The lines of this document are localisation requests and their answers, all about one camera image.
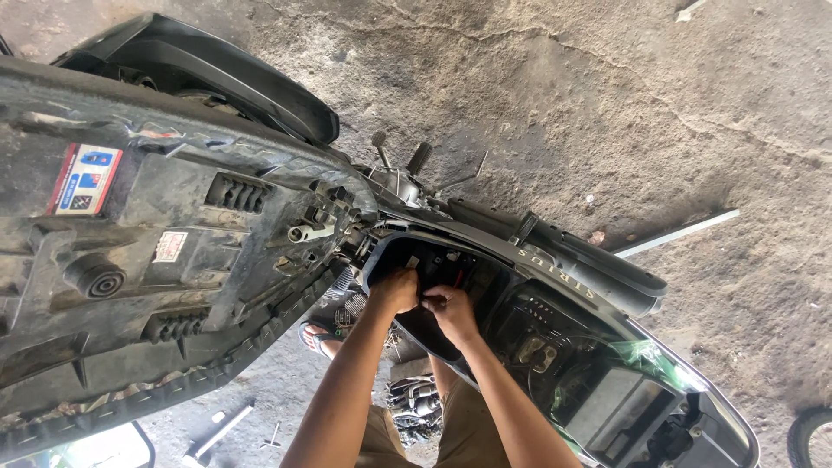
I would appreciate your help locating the person's right hand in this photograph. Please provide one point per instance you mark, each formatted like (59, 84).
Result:
(453, 313)

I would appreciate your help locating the person's left hand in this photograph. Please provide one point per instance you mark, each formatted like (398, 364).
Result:
(392, 292)

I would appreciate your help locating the person's right fingers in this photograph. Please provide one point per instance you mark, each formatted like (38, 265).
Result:
(434, 298)

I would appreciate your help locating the person's left fingers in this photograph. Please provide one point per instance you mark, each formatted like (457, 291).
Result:
(404, 278)

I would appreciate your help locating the grey finned engine cylinder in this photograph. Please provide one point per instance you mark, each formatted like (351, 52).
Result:
(348, 296)

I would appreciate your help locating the person's blue sandal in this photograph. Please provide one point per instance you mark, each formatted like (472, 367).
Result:
(317, 338)

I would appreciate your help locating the heap of metal engine parts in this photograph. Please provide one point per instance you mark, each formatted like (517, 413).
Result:
(413, 409)

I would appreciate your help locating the thin metal stand rod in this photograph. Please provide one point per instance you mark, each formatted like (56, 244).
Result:
(463, 179)

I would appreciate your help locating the black rubber foot peg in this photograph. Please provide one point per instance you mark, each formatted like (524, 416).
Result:
(419, 158)

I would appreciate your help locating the person's khaki shorts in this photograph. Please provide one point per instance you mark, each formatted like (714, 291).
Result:
(465, 429)

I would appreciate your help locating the black motorcycle body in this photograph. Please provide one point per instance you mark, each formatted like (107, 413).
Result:
(585, 364)

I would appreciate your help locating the small white sticker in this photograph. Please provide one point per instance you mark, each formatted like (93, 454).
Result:
(169, 247)

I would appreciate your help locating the grey metal pipe tool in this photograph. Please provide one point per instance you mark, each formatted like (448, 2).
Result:
(218, 434)

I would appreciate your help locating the long white metal bar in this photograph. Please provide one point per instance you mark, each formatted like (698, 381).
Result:
(676, 233)

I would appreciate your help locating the black raised motorcycle seat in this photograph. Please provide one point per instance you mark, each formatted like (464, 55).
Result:
(149, 234)

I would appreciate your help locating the black motorcycle front fairing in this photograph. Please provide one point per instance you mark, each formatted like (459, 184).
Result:
(214, 71)

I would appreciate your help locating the red and blue sticker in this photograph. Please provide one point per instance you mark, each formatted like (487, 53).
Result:
(84, 179)

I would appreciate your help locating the white scrap piece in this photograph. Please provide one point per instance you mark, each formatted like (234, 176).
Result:
(688, 10)

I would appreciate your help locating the black tyre wheel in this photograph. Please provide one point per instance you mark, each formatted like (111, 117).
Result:
(805, 435)

